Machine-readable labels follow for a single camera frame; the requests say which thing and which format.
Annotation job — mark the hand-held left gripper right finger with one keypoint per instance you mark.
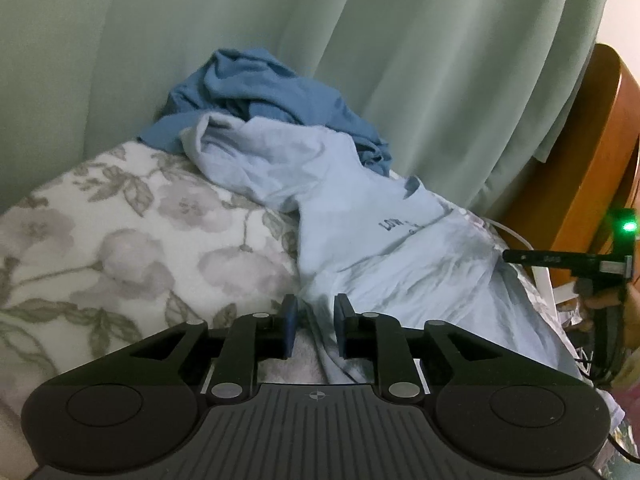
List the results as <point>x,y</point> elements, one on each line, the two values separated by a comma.
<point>342,330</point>

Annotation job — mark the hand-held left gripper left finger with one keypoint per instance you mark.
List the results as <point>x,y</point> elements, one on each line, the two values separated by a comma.
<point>289,327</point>

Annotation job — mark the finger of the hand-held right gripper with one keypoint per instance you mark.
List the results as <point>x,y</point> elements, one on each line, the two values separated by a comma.
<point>550,260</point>

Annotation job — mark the light blue t-shirt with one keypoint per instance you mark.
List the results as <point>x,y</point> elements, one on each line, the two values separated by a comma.
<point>350,185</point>

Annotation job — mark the person's right hand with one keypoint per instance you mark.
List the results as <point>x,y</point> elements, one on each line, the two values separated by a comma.
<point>605,303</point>

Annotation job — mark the wooden headboard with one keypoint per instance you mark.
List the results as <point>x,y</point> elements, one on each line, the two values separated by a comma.
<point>590,160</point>

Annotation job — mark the floral blanket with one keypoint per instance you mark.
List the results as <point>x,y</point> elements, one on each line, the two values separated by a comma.
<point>100,235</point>

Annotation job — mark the dark blue garment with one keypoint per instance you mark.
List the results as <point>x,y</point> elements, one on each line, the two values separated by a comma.
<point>240,85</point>

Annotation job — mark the green curtain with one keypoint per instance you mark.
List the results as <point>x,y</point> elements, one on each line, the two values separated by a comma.
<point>400,60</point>

